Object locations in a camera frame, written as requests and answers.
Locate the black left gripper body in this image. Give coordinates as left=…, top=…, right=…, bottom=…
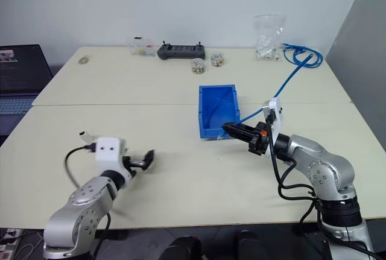
left=121, top=156, right=137, bottom=180

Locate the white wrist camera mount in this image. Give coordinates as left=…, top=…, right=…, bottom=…
left=261, top=98, right=285, bottom=159
left=95, top=136, right=127, bottom=171

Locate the black handheld controller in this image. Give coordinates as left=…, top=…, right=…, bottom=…
left=156, top=40, right=207, bottom=62

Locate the blue network cable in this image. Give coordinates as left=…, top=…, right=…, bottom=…
left=207, top=42, right=324, bottom=141

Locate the white cable coupler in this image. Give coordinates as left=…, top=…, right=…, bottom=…
left=78, top=130, right=93, bottom=144

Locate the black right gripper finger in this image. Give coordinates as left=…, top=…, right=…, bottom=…
left=223, top=128, right=257, bottom=150
left=221, top=122, right=261, bottom=136

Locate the power strip with plugs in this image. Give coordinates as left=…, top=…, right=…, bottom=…
left=0, top=227, right=24, bottom=260

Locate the dark laptop computer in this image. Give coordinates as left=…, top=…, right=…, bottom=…
left=0, top=43, right=54, bottom=136

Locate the dark rounded shape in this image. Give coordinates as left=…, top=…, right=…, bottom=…
left=165, top=235, right=203, bottom=260

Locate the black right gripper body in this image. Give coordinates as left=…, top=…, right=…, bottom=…
left=247, top=121, right=270, bottom=156

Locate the small jar of beads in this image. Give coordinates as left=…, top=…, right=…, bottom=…
left=190, top=57, right=206, bottom=75
left=209, top=51, right=225, bottom=68

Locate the clear plastic box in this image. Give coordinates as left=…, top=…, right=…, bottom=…
left=125, top=34, right=155, bottom=58

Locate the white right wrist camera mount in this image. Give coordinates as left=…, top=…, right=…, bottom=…
left=261, top=98, right=285, bottom=159

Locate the blue plastic bin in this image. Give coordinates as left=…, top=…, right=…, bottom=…
left=198, top=84, right=241, bottom=141

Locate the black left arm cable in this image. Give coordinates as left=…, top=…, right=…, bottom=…
left=64, top=143, right=98, bottom=189

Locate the clear bag of connectors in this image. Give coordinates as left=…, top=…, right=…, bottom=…
left=252, top=14, right=286, bottom=62

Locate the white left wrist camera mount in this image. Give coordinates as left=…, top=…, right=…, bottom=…
left=95, top=136, right=127, bottom=171

